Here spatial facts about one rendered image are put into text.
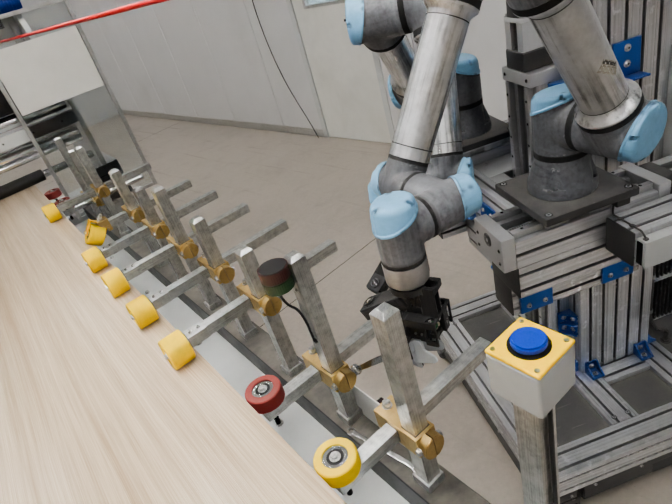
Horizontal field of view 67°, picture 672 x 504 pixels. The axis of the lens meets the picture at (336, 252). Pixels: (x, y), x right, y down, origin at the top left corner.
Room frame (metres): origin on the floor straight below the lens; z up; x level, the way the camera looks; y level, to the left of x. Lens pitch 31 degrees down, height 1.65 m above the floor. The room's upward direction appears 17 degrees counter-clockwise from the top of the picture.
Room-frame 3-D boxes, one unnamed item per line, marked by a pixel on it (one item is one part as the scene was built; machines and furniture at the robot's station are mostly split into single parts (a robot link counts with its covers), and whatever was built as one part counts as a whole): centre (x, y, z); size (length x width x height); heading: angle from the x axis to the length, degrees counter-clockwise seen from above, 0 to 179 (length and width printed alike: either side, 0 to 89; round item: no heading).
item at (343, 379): (0.86, 0.10, 0.85); 0.13 x 0.06 x 0.05; 30
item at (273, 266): (0.82, 0.12, 1.07); 0.06 x 0.06 x 0.22; 30
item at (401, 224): (0.70, -0.11, 1.24); 0.09 x 0.08 x 0.11; 111
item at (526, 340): (0.41, -0.18, 1.22); 0.04 x 0.04 x 0.02
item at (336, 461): (0.59, 0.11, 0.85); 0.08 x 0.08 x 0.11
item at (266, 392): (0.80, 0.23, 0.85); 0.08 x 0.08 x 0.11
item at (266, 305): (1.08, 0.22, 0.95); 0.13 x 0.06 x 0.05; 30
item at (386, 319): (0.63, -0.04, 0.91); 0.03 x 0.03 x 0.48; 30
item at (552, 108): (1.01, -0.55, 1.21); 0.13 x 0.12 x 0.14; 21
